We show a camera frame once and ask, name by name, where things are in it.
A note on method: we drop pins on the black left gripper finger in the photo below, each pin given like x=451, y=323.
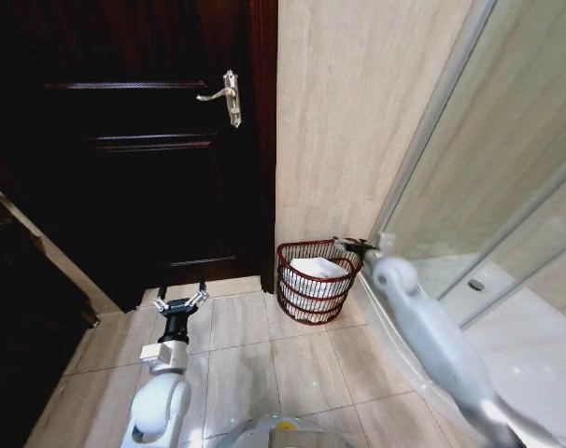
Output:
x=160, y=303
x=198, y=299

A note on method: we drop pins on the white robot front shell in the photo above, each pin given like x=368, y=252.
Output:
x=287, y=427

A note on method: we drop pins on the dark wooden door frame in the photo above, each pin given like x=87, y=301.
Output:
x=265, y=140

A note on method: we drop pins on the white towel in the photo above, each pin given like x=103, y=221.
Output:
x=318, y=268

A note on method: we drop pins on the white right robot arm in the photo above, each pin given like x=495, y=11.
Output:
x=428, y=336

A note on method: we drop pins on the dark wooden door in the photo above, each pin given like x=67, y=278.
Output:
x=124, y=186

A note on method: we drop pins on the glass shower enclosure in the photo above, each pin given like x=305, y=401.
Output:
x=488, y=163

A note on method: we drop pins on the dark cabinet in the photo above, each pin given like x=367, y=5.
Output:
x=21, y=326

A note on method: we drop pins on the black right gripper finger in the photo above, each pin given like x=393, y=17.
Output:
x=346, y=247
x=344, y=240

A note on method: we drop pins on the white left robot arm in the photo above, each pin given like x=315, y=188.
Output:
x=159, y=401

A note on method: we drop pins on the white shower tray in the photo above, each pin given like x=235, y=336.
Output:
x=530, y=354

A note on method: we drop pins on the round metal shower drain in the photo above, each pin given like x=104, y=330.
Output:
x=475, y=284

